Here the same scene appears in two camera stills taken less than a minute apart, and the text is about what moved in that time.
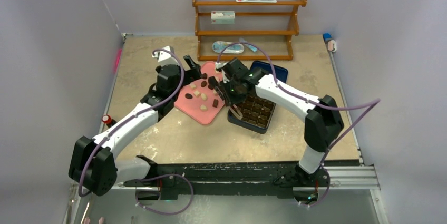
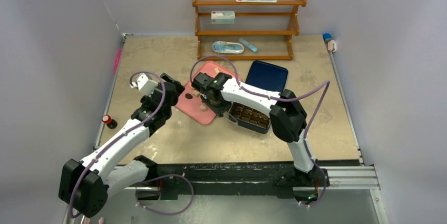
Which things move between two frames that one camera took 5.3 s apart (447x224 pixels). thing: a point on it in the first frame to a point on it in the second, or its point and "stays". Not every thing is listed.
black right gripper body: (226, 96) to (216, 106)
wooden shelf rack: (240, 24) stays
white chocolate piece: (203, 108) stays
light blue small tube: (252, 48) stays
